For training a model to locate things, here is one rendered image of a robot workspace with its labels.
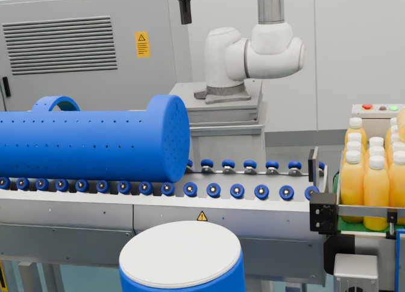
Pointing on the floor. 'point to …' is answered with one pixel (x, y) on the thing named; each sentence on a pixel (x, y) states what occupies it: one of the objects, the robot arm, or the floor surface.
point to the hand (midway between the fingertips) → (185, 12)
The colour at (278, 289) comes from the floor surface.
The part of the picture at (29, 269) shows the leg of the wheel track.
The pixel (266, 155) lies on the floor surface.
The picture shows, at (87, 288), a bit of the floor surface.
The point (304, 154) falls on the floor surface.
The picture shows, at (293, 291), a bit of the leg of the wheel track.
